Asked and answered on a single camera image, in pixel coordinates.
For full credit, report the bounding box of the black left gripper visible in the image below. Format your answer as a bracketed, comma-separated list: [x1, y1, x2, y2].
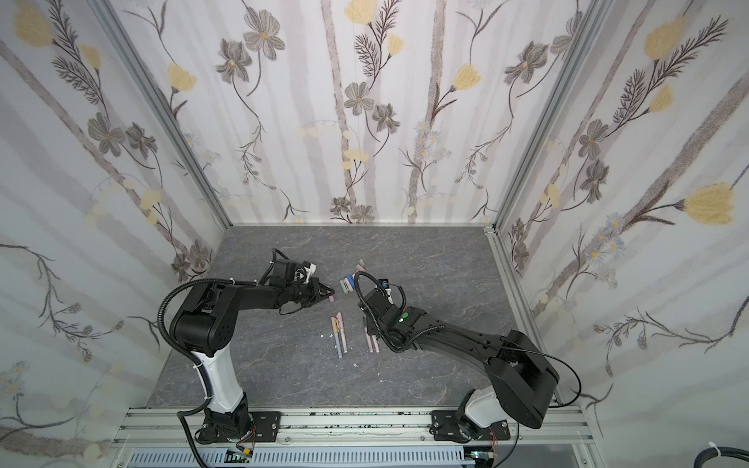
[286, 277, 335, 305]

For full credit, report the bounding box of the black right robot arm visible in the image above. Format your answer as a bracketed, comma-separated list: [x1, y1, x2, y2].
[355, 286, 560, 443]

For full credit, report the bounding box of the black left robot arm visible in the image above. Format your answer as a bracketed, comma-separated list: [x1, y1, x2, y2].
[157, 259, 335, 445]

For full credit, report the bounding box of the beige cap blue pen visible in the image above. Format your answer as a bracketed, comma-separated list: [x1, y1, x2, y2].
[331, 317, 343, 359]

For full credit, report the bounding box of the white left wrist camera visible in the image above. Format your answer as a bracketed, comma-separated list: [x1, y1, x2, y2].
[298, 261, 317, 284]

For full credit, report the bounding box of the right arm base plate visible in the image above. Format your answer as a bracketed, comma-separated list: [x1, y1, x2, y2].
[429, 409, 511, 445]

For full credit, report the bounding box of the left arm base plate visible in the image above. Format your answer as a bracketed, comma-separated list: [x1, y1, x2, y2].
[198, 410, 282, 444]

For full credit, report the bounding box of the black corrugated left cable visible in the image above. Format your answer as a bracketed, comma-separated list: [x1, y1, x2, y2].
[156, 277, 259, 468]

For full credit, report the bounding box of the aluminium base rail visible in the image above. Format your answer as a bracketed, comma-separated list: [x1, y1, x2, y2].
[112, 407, 594, 449]

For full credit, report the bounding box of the white vented cable duct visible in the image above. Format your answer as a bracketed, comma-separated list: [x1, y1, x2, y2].
[125, 447, 476, 468]

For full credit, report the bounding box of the aluminium corner post left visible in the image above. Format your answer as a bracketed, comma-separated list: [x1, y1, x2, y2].
[87, 0, 233, 230]

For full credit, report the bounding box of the aluminium corner post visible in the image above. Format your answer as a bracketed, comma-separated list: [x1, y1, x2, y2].
[492, 0, 616, 230]
[87, 0, 233, 230]

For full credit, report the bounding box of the black cable bottom right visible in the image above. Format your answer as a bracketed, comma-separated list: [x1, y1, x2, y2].
[692, 443, 749, 468]

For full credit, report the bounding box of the aluminium corner post right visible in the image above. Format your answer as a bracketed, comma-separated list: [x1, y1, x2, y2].
[492, 0, 616, 230]

